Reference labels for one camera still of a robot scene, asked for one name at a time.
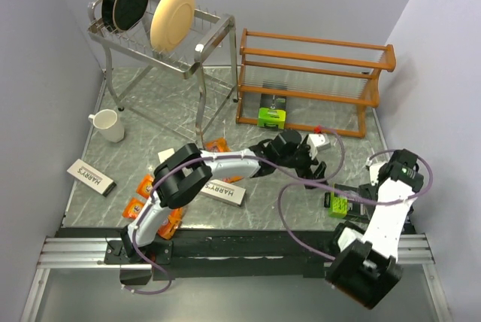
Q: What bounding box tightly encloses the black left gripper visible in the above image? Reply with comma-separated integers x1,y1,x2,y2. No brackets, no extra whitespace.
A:
277,139,328,188

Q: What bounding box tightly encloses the black green razor box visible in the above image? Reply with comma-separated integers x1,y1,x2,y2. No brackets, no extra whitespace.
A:
324,184,375,223
257,94,286,130

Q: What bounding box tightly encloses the orange wooden shelf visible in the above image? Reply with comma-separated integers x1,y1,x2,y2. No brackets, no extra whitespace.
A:
236,29,397,138

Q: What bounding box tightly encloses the orange razor blister pack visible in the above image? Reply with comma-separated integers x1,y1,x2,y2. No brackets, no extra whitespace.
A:
204,138,243,184

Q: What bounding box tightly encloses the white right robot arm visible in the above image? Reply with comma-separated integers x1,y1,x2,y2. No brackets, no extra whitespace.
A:
325,149,424,310

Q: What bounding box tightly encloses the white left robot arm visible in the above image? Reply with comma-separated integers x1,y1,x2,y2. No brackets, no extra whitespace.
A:
121,130,328,263

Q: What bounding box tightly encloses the white Harry's box centre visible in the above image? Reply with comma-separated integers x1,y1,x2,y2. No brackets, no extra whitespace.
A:
199,180,246,207

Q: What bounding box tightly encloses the white harry's box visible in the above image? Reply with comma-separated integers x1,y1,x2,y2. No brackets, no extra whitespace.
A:
67,159,116,196
158,148,175,164
199,180,246,207

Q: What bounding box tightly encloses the white Harry's box middle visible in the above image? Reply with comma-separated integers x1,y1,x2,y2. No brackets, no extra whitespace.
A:
158,148,175,164

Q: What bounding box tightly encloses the orange razor pack lower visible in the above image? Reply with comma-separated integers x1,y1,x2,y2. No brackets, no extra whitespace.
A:
127,198,184,247

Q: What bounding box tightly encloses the chrome dish rack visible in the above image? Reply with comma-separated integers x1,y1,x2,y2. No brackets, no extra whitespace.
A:
88,0,239,144

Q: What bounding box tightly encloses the orange razor pack upper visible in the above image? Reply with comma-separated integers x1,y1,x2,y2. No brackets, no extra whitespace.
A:
136,175,153,199

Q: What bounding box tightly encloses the beige round plate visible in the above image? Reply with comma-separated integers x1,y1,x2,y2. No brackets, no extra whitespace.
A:
150,0,195,52

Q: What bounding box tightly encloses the white ceramic mug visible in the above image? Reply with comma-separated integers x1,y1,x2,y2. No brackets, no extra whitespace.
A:
88,109,125,143

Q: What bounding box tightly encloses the white Harry's box far left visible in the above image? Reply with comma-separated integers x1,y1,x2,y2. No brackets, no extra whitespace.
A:
67,159,116,196

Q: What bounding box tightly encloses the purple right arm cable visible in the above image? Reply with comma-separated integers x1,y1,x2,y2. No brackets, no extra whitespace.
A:
277,148,434,263

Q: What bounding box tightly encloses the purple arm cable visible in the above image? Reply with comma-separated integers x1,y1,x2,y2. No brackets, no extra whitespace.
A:
277,148,434,263
123,126,346,296

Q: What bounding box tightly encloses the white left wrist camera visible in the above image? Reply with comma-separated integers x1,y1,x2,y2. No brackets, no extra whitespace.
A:
306,126,331,159

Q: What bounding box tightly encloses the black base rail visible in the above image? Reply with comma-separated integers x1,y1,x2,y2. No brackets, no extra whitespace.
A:
103,226,373,281

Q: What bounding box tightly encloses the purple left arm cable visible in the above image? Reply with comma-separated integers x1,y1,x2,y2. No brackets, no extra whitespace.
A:
123,126,346,296

